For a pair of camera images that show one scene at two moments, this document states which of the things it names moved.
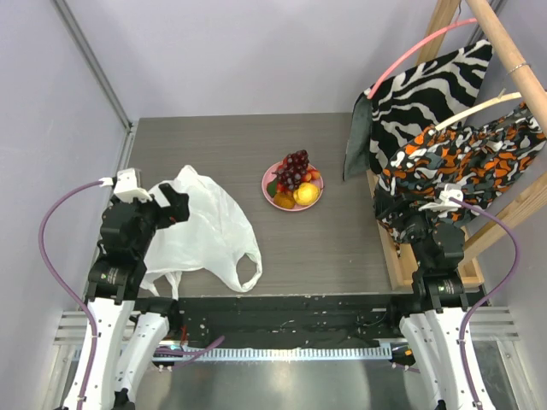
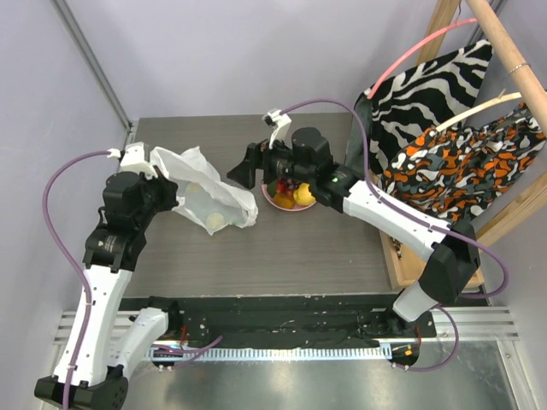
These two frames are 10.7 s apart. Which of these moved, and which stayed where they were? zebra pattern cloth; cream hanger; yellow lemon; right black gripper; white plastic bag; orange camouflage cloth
Moved: white plastic bag; right black gripper
Stayed: orange camouflage cloth; cream hanger; yellow lemon; zebra pattern cloth
